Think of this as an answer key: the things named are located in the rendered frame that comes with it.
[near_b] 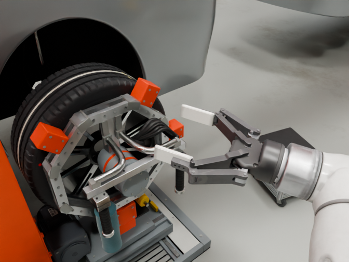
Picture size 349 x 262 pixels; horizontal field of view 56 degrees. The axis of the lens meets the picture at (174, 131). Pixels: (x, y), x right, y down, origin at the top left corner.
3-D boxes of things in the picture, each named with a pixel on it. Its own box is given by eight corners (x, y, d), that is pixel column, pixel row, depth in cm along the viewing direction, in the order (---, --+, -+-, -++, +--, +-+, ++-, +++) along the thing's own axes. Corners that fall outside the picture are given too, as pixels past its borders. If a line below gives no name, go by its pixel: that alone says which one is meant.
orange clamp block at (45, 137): (61, 128, 120) (39, 120, 113) (69, 139, 115) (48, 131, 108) (51, 144, 120) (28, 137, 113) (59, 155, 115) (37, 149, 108)
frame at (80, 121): (162, 173, 170) (159, 80, 137) (170, 180, 166) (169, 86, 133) (62, 227, 143) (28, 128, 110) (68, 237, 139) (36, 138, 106)
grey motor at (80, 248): (67, 219, 207) (54, 181, 186) (98, 269, 181) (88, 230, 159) (39, 235, 198) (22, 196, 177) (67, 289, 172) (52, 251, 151)
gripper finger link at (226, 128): (247, 145, 59) (253, 143, 59) (214, 109, 66) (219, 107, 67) (242, 160, 61) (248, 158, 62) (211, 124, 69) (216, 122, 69)
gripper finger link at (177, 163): (199, 171, 57) (193, 183, 54) (172, 161, 58) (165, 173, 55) (200, 165, 56) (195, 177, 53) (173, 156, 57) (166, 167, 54)
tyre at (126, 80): (160, 117, 186) (95, 29, 135) (186, 137, 171) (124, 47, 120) (75, 202, 177) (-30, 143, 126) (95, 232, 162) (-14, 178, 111)
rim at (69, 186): (144, 119, 179) (92, 55, 140) (170, 140, 164) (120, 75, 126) (77, 186, 172) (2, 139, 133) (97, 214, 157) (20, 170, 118)
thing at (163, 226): (140, 196, 222) (139, 186, 216) (173, 232, 199) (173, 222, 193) (71, 236, 197) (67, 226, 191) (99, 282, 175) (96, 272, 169)
